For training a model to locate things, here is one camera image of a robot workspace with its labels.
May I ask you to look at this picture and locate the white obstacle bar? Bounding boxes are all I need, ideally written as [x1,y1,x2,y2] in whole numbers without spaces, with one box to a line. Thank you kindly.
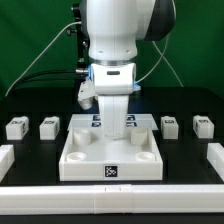
[0,145,15,182]
[207,143,224,182]
[0,185,224,215]

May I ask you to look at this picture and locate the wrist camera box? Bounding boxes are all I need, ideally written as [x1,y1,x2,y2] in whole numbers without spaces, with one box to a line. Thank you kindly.
[78,80,98,110]

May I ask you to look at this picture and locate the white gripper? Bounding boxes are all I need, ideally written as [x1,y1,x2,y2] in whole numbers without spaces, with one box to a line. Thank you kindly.
[98,95,129,139]

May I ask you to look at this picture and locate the black cable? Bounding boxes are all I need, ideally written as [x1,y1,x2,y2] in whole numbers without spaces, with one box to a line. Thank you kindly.
[13,69,84,90]

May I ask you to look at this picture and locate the white square tabletop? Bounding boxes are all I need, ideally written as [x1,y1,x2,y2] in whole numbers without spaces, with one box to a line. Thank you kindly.
[59,127,163,181]

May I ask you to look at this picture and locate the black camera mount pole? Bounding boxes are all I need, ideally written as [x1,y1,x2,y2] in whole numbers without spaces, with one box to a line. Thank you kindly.
[67,0,90,83]

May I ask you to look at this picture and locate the white marker base plate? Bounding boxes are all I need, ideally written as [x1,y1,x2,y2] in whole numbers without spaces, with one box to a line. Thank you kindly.
[68,114,158,130]

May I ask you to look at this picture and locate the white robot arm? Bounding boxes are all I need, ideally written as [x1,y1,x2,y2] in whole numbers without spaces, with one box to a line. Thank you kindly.
[80,0,176,139]

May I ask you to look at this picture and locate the white cable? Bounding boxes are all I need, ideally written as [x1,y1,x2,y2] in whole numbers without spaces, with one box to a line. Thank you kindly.
[4,21,84,98]

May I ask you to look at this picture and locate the white right obstacle bar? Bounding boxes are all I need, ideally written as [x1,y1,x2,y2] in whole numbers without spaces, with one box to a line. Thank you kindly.
[207,143,224,182]

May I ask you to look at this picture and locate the white left obstacle bar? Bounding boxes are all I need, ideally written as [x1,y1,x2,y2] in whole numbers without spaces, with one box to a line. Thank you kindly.
[0,145,15,182]

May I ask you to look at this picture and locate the white front obstacle bar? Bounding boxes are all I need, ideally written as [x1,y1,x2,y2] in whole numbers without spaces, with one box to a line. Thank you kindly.
[0,185,224,215]

